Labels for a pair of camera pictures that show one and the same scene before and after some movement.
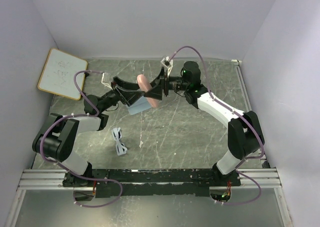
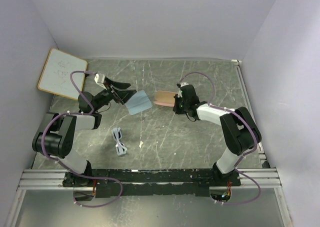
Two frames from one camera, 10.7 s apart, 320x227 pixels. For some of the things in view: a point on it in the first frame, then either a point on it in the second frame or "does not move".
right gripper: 155,93 to 176,108
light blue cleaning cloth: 141,104 does not move
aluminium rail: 53,179 does not move
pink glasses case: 145,86 to 165,98
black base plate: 109,183 does not move
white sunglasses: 121,148 does not move
